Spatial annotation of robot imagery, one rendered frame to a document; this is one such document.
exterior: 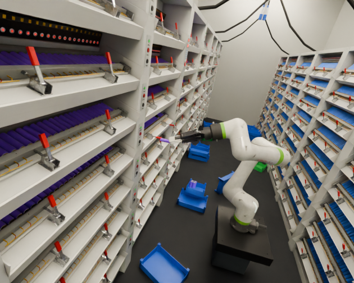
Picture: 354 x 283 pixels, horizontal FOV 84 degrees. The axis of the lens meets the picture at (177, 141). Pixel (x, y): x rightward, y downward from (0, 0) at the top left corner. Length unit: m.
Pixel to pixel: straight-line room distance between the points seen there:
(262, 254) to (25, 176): 1.39
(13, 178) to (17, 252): 0.20
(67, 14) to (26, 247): 0.57
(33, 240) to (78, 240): 0.25
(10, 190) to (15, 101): 0.19
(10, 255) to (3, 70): 0.43
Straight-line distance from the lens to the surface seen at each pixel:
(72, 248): 0.89
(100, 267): 1.28
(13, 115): 0.48
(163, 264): 1.73
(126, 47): 0.90
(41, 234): 0.70
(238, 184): 1.54
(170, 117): 1.61
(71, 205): 0.75
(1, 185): 0.56
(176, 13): 1.57
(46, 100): 0.51
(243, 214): 1.51
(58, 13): 0.54
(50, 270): 0.85
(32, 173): 0.58
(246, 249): 1.54
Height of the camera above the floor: 1.45
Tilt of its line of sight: 24 degrees down
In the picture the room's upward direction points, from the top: 10 degrees clockwise
